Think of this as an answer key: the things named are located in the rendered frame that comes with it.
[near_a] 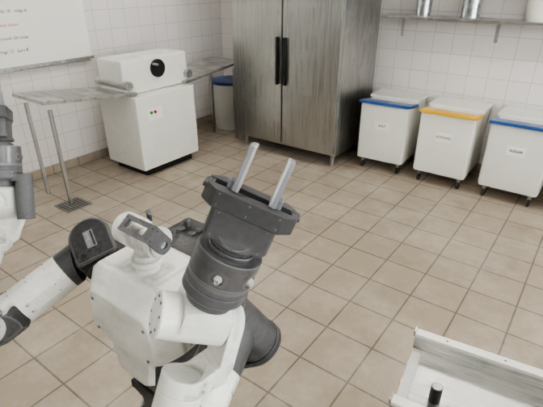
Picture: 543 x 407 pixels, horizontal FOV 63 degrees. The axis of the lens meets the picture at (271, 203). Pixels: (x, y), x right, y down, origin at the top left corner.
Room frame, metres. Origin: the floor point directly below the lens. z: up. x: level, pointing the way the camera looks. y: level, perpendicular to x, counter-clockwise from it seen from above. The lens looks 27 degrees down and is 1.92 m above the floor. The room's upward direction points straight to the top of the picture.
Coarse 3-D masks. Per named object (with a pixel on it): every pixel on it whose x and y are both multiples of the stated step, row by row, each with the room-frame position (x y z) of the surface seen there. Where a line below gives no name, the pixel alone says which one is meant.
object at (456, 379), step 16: (432, 368) 0.98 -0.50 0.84; (448, 368) 0.98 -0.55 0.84; (464, 368) 0.98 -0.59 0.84; (416, 384) 0.92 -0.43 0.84; (448, 384) 0.92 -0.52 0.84; (464, 384) 0.92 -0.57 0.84; (480, 384) 0.92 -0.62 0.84; (496, 384) 0.92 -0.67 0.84; (512, 384) 0.92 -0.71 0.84; (416, 400) 0.87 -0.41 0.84; (432, 400) 0.86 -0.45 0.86; (448, 400) 0.87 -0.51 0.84; (464, 400) 0.87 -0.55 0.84; (480, 400) 0.87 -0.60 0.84; (496, 400) 0.87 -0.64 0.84; (512, 400) 0.87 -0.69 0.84; (528, 400) 0.87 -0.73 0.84
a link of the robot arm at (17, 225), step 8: (0, 224) 0.84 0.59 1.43; (8, 224) 0.84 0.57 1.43; (16, 224) 0.84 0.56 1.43; (0, 232) 0.83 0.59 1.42; (8, 232) 0.83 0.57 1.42; (16, 232) 0.83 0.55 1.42; (0, 240) 0.81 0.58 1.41; (8, 240) 0.81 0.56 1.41; (16, 240) 0.83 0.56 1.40; (0, 248) 0.78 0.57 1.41; (8, 248) 0.80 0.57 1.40
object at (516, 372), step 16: (416, 336) 1.07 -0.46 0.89; (432, 336) 1.06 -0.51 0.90; (432, 352) 1.04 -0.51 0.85; (448, 352) 1.02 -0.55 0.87; (464, 352) 1.00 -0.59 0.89; (480, 352) 0.99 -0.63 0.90; (480, 368) 0.97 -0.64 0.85; (496, 368) 0.95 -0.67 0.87; (512, 368) 0.94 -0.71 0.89; (528, 368) 0.93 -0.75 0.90; (528, 384) 0.91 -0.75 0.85
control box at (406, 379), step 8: (416, 352) 1.05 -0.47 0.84; (408, 360) 1.02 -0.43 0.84; (416, 360) 1.02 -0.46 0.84; (408, 368) 0.98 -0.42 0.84; (416, 368) 0.98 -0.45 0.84; (408, 376) 0.95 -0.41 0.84; (400, 384) 0.92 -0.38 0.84; (408, 384) 0.92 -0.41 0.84; (400, 392) 0.90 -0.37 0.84; (408, 392) 0.90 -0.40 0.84
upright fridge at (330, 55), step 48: (240, 0) 5.30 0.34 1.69; (288, 0) 4.92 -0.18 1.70; (336, 0) 4.59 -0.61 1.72; (240, 48) 5.31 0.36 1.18; (288, 48) 4.91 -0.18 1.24; (336, 48) 4.57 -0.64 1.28; (240, 96) 5.33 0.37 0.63; (288, 96) 4.91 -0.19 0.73; (336, 96) 4.56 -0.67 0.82; (288, 144) 4.95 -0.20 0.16; (336, 144) 4.59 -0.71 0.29
